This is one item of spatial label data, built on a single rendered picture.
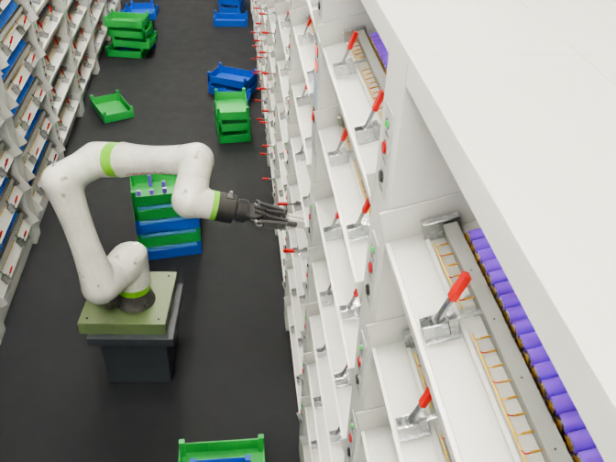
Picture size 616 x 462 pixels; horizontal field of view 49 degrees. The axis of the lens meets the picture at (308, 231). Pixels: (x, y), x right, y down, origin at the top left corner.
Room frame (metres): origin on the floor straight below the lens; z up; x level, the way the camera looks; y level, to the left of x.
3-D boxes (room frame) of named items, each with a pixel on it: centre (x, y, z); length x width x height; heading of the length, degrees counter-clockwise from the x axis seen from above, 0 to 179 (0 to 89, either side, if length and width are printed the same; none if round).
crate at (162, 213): (2.68, 0.70, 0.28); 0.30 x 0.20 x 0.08; 106
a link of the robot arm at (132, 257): (1.90, 0.66, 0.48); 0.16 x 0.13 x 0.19; 155
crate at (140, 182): (2.68, 0.70, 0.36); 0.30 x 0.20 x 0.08; 106
